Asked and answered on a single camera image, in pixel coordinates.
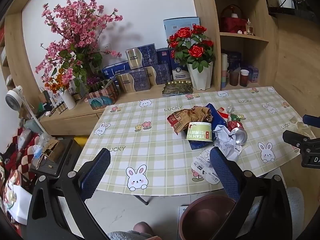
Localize ornate green gold tray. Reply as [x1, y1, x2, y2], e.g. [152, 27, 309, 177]
[162, 79, 193, 97]

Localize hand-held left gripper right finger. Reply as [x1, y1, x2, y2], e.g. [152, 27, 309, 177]
[209, 147, 293, 240]

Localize brown paper bag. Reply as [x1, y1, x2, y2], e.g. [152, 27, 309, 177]
[183, 106, 214, 125]
[167, 110, 190, 134]

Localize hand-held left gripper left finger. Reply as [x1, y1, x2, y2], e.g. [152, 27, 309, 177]
[26, 148, 112, 240]

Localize white paper wrapper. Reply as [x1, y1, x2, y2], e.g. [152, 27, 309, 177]
[190, 147, 221, 185]

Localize row of small brown bottles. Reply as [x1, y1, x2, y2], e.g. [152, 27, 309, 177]
[51, 102, 68, 115]

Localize open cardboard box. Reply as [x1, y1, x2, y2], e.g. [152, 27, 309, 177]
[32, 139, 66, 170]

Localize small blue carton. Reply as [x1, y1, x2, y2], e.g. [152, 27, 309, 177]
[247, 66, 260, 83]

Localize blue white round-logo box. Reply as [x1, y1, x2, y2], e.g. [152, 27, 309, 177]
[170, 49, 192, 80]

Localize person's left leg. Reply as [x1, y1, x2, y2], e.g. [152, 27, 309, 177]
[107, 221, 160, 240]

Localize stack of pastel cups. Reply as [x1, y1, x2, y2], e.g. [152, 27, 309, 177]
[220, 53, 229, 88]

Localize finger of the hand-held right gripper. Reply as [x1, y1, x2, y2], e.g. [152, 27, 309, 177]
[302, 114, 320, 126]
[282, 129, 316, 153]

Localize purple artificial flowers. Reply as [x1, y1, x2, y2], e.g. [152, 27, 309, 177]
[86, 76, 101, 87]

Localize person's right leg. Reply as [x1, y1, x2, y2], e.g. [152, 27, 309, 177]
[285, 187, 304, 233]

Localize maroon plastic waste bin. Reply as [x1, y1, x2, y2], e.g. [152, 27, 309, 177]
[178, 195, 250, 240]

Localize light blue flat box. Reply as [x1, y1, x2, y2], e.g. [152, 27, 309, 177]
[163, 17, 201, 40]

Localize red white-rim paper cup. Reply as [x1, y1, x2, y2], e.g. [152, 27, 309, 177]
[239, 69, 249, 87]

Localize white receipt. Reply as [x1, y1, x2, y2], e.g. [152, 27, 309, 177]
[212, 124, 242, 162]

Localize person's leg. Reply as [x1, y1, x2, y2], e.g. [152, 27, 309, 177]
[107, 221, 160, 240]
[285, 187, 304, 233]

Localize blue paper packet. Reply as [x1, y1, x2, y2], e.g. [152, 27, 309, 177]
[189, 103, 226, 151]

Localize white paper sheet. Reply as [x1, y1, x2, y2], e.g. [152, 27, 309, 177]
[7, 184, 33, 226]

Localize black table leg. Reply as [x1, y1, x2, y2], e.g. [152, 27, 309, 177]
[134, 194, 151, 206]

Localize dark blue picture box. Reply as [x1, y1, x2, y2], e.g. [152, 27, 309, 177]
[226, 51, 242, 72]

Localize gold blue gift box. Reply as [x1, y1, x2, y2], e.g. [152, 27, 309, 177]
[125, 44, 158, 70]
[115, 68, 151, 93]
[146, 64, 172, 85]

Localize red white checked blanket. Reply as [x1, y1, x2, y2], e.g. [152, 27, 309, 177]
[0, 127, 48, 180]

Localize brown translucent cup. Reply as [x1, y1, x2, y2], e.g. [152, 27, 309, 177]
[229, 70, 239, 87]

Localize red rose plant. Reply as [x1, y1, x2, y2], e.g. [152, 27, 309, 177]
[167, 25, 215, 73]

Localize red gift basket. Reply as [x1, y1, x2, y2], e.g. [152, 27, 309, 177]
[220, 4, 247, 33]

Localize white faceted flower pot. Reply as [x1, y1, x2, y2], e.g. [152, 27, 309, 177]
[186, 61, 214, 91]

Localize pink blossom flower arrangement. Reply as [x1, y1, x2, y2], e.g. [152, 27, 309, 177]
[35, 0, 123, 93]

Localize green white paper tub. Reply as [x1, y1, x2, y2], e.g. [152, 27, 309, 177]
[185, 121, 214, 142]

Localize white desk fan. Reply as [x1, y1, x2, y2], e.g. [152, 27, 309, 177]
[5, 85, 45, 132]

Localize black glossy shelf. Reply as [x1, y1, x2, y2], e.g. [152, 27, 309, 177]
[268, 5, 320, 25]

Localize crushed red soda can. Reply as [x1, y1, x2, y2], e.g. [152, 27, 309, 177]
[226, 121, 248, 145]

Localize long blue tissue box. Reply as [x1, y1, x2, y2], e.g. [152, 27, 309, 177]
[102, 62, 130, 79]

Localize wooden wall shelf unit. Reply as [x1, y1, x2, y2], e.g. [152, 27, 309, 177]
[0, 0, 320, 137]

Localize dark blue red-label box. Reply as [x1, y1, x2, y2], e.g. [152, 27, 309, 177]
[155, 48, 171, 65]

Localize orange artificial flowers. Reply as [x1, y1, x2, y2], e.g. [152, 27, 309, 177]
[45, 74, 69, 92]

